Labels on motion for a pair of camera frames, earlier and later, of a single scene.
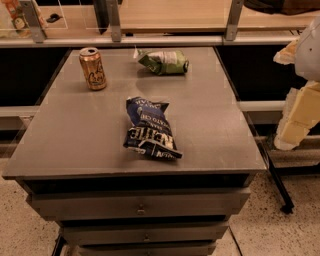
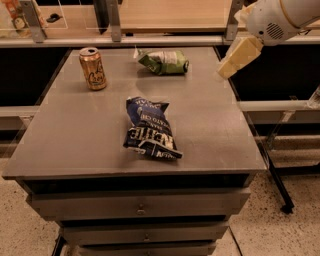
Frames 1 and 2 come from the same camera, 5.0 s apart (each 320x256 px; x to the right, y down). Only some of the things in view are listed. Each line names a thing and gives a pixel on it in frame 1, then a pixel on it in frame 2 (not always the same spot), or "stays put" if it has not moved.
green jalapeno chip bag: x=163 y=63 stays put
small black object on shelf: x=53 y=18 stays put
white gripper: x=309 y=55 → x=266 y=20
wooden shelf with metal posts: x=157 y=22 stays put
